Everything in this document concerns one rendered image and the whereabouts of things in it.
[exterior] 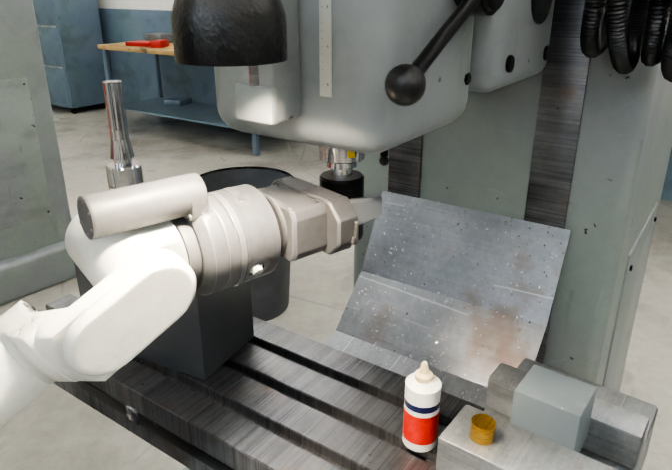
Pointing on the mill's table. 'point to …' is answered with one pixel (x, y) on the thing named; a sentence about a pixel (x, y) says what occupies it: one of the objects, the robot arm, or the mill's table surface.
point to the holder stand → (200, 330)
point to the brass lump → (482, 429)
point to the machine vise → (605, 407)
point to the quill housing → (366, 58)
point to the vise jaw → (505, 449)
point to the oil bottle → (421, 410)
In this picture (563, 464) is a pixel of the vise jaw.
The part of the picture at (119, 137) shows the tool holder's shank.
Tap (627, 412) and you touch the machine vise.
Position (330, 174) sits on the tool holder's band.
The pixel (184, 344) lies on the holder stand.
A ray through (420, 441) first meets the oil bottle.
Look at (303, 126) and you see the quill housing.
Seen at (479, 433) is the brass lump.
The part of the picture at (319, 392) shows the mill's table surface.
